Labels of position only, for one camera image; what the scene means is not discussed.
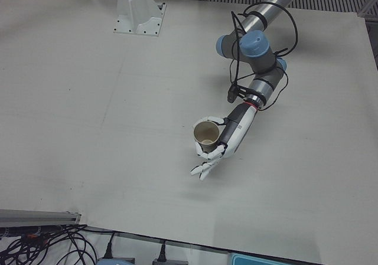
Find aluminium profile rail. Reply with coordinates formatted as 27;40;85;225
0;208;82;227

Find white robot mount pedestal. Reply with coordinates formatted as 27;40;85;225
113;0;168;38

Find blue grey device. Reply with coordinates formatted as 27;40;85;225
96;256;136;265

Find black rod with labels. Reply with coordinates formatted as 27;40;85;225
0;225;64;240

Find teal plastic box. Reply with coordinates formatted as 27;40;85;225
229;252;296;265

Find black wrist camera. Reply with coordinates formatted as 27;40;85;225
226;81;239;103

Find tangled black cables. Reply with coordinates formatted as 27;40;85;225
0;224;100;265

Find grey power adapter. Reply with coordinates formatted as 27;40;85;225
152;259;190;265

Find aluminium frame corner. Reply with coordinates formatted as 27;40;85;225
357;0;378;21

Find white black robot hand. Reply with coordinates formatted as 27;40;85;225
190;103;257;181

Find beige paper cup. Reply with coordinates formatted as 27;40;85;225
193;120;221;153

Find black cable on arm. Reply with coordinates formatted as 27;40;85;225
229;1;298;112

